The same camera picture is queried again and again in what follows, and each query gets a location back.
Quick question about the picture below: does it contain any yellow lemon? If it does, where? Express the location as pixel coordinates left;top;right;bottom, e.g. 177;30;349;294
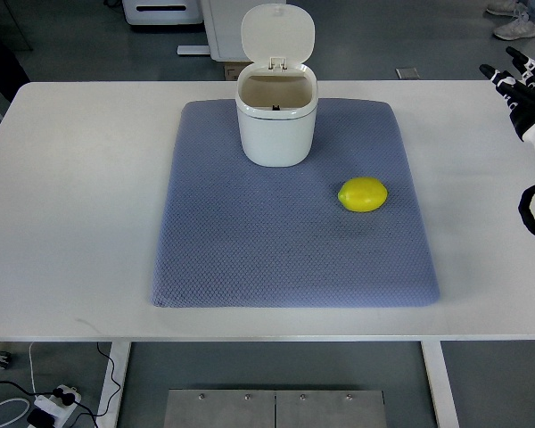
337;177;388;212

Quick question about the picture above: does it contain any white table leg right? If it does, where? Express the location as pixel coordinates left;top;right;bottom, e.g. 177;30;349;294
421;341;459;428

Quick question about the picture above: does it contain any white sneaker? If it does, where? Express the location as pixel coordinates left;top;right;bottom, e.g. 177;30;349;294
485;0;526;17
493;15;535;41

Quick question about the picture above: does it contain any cardboard box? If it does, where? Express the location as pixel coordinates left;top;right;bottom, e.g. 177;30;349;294
223;62;247;81

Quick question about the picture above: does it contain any grey floor socket plate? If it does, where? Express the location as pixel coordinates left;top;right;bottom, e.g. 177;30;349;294
395;67;420;80

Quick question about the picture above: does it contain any white sneaker near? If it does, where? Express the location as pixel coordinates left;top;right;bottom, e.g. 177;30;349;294
493;15;535;41

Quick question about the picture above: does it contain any white table leg left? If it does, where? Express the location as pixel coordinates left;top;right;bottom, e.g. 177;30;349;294
96;342;132;428

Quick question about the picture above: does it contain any white trash bin lid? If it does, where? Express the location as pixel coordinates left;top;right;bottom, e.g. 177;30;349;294
241;4;315;68

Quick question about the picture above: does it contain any black power cable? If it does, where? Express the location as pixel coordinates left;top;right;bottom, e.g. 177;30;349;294
0;342;122;428

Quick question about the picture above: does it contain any grey metal floor plate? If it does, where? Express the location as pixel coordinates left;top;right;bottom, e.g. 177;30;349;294
164;389;387;427

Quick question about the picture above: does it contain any white table leg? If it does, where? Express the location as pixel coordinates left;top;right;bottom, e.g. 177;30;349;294
96;342;132;428
421;341;459;428

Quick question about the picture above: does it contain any black power adapter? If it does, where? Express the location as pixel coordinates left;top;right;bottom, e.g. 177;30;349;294
27;408;55;428

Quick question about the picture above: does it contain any white appliance with black slot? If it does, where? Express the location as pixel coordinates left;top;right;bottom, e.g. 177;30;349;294
122;0;204;29

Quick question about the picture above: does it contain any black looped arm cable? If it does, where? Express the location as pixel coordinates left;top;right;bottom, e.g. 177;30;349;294
517;176;535;243

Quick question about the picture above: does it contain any white trash bin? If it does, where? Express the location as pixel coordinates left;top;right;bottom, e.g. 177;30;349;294
235;57;318;168

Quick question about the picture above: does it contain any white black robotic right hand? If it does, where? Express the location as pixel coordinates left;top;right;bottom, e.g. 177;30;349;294
479;46;535;146

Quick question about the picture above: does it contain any white power strip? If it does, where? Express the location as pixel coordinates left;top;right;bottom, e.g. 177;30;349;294
34;384;81;427

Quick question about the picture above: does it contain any blue textured mat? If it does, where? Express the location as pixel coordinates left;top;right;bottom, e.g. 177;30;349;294
151;98;440;308

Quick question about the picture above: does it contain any white sneaker far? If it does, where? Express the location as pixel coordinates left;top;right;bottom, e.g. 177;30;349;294
485;0;526;17

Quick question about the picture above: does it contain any white cable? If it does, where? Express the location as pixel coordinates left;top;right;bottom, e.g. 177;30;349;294
0;342;39;428

